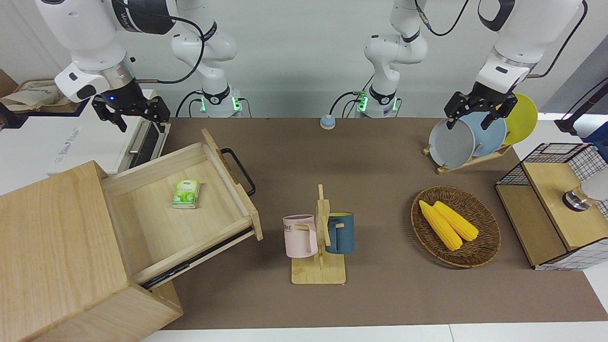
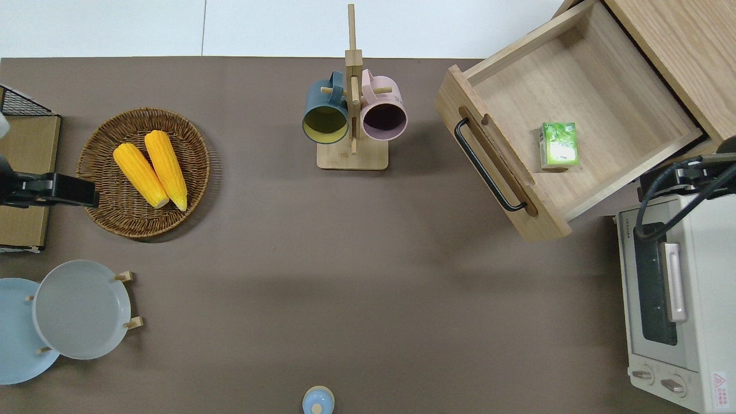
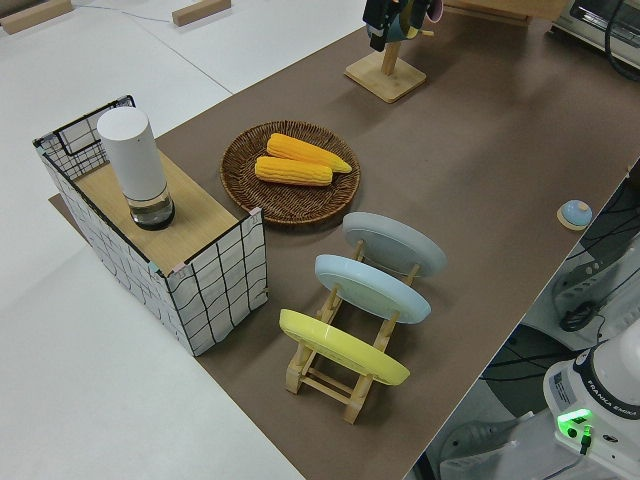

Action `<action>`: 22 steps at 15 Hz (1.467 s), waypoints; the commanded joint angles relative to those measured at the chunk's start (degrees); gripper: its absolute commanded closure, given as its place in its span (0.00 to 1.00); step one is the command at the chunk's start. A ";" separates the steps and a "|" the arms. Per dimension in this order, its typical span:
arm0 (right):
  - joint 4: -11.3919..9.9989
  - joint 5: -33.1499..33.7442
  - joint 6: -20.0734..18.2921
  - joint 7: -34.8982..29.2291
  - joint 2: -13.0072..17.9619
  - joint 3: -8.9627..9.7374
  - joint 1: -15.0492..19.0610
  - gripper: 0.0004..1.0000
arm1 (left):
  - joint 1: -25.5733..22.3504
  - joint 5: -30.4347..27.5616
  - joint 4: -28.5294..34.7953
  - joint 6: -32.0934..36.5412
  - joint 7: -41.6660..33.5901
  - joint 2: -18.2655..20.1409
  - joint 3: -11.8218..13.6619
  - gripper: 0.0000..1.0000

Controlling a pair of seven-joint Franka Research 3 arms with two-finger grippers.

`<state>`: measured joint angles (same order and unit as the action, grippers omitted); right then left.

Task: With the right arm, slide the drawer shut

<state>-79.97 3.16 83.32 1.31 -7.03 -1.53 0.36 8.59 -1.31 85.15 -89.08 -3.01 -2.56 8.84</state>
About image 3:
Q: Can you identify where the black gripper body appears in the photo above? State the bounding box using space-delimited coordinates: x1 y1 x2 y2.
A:
362 0 399 37

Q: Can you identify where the dark blue mug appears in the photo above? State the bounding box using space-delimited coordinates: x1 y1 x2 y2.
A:
387 0 431 43

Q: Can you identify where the wooden mug tree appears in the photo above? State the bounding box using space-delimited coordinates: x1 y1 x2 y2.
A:
343 0 435 105

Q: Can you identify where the yellow corn cob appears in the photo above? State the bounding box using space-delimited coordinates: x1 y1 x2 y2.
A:
266 132 354 175
254 155 335 188

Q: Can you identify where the brown table mat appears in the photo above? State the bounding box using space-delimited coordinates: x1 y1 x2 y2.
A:
48 9 640 480

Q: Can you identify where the light wooden cabinet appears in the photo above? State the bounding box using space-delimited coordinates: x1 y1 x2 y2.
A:
444 0 570 24

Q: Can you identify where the wooden block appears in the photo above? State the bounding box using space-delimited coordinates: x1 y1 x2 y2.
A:
0 0 59 36
171 0 233 28

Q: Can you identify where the brown wicker basket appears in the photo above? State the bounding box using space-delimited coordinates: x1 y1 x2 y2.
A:
221 119 362 227

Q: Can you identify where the grey plate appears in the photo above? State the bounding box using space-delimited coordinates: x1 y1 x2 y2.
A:
342 211 448 278

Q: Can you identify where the white toaster oven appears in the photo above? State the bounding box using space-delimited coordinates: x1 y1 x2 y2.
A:
548 0 640 58

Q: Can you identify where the light blue plate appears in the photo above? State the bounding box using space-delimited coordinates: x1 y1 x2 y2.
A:
314 253 433 326

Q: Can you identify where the blue service bell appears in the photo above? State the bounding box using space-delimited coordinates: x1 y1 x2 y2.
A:
556 198 594 232

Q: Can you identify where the white cylindrical grinder bottle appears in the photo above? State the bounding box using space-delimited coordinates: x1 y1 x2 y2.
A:
96 108 177 232

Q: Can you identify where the yellow plate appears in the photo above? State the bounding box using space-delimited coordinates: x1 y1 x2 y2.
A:
278 308 412 387

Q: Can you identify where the grey power strip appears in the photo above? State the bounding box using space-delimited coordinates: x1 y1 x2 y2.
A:
438 414 532 480
551 239 627 322

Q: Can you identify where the wooden plate rack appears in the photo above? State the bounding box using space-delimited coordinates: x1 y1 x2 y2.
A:
284 239 422 426

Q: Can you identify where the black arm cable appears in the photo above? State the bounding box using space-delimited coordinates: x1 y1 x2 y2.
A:
602 0 640 86

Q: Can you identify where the wire shelf with wooden board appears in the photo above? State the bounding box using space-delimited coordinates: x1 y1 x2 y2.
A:
32 93 269 358

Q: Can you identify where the coiled black cable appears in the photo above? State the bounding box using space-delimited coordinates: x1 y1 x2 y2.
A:
558 303 607 334

